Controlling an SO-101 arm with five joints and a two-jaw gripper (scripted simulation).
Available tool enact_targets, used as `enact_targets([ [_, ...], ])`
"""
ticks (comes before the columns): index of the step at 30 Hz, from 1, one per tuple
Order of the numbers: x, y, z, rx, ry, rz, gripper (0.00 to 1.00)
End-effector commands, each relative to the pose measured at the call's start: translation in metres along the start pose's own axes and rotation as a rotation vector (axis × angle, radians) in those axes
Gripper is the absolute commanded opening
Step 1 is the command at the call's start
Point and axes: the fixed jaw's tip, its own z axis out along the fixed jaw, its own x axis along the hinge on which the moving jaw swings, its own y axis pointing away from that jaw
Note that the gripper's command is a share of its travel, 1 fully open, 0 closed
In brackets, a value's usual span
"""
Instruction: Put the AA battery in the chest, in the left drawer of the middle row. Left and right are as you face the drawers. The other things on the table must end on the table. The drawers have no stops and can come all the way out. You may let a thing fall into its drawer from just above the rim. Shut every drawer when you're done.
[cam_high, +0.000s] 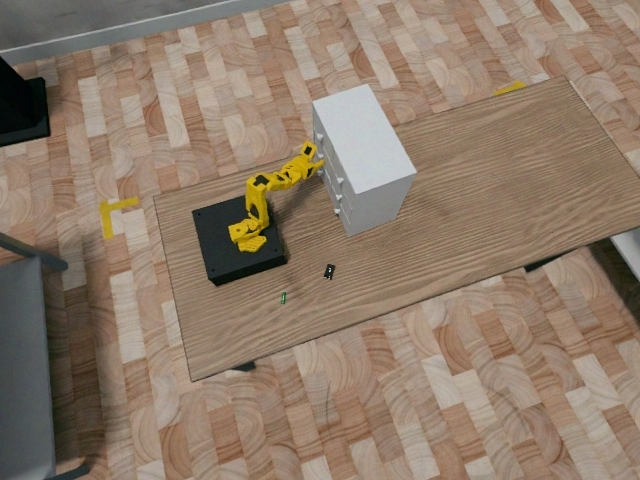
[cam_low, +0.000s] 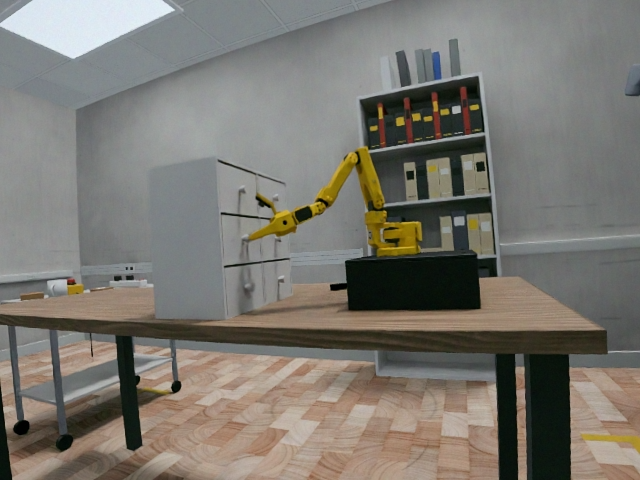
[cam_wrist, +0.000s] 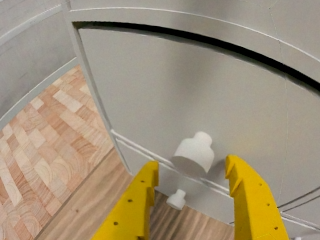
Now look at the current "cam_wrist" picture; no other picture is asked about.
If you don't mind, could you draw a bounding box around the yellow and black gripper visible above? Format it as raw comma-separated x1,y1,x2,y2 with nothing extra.
91,155,289,240

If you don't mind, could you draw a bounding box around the white chest of drawers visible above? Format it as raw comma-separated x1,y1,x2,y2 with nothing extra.
60,0,320,229

